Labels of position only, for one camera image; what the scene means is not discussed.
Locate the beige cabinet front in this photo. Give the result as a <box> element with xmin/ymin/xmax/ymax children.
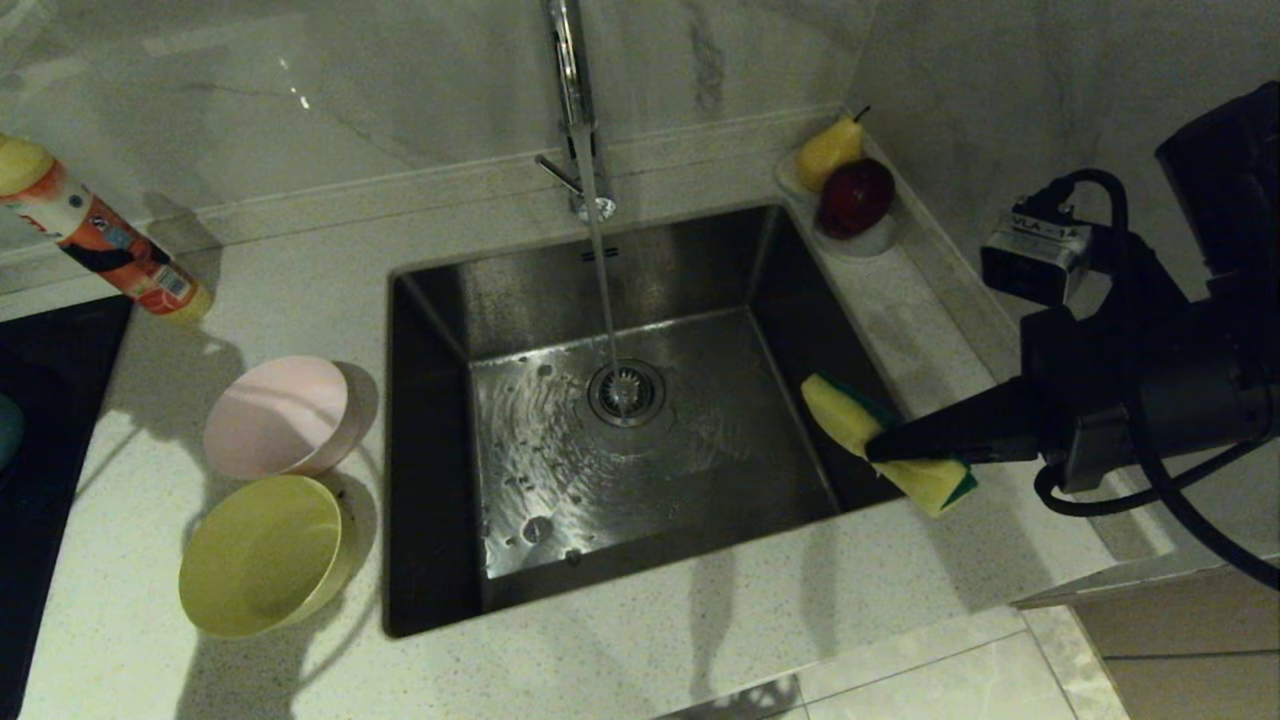
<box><xmin>1005</xmin><ymin>550</ymin><xmax>1280</xmax><ymax>720</ymax></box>

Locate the dark red apple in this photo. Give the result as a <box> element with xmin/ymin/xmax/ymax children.
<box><xmin>816</xmin><ymin>159</ymin><xmax>896</xmax><ymax>241</ymax></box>

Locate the round metal sink drain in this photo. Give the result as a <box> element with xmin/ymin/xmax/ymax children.
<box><xmin>588</xmin><ymin>360</ymin><xmax>667</xmax><ymax>429</ymax></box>

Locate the chrome faucet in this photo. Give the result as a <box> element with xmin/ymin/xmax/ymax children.
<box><xmin>535</xmin><ymin>0</ymin><xmax>616</xmax><ymax>223</ymax></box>

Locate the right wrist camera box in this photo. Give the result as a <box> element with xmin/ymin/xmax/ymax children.
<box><xmin>980</xmin><ymin>210</ymin><xmax>1093</xmax><ymax>306</ymax></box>

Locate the stainless steel sink basin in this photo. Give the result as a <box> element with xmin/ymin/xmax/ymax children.
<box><xmin>384</xmin><ymin>205</ymin><xmax>943</xmax><ymax>638</ymax></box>

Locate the blue plastic bowl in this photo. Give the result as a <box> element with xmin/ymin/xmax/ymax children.
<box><xmin>0</xmin><ymin>392</ymin><xmax>26</xmax><ymax>471</ymax></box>

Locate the yellow-capped dish soap bottle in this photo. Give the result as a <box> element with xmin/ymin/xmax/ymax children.
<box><xmin>0</xmin><ymin>135</ymin><xmax>214</xmax><ymax>323</ymax></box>

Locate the pink plastic bowl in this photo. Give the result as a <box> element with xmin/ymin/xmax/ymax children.
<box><xmin>203</xmin><ymin>356</ymin><xmax>366</xmax><ymax>480</ymax></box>

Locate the small white fruit dish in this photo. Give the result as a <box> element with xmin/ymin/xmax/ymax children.
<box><xmin>775</xmin><ymin>150</ymin><xmax>899</xmax><ymax>262</ymax></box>

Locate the green and yellow sponge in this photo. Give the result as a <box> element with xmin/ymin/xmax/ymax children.
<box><xmin>800</xmin><ymin>373</ymin><xmax>979</xmax><ymax>518</ymax></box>

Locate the yellow plastic bowl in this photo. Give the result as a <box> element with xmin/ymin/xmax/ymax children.
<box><xmin>180</xmin><ymin>474</ymin><xmax>353</xmax><ymax>639</ymax></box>

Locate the black induction cooktop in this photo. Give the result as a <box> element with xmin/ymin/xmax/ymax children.
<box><xmin>0</xmin><ymin>295</ymin><xmax>133</xmax><ymax>720</ymax></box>

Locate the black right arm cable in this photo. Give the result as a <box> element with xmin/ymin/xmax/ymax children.
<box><xmin>1035</xmin><ymin>168</ymin><xmax>1280</xmax><ymax>591</ymax></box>

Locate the yellow pear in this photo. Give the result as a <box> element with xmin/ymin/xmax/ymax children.
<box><xmin>796</xmin><ymin>107</ymin><xmax>871</xmax><ymax>193</ymax></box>

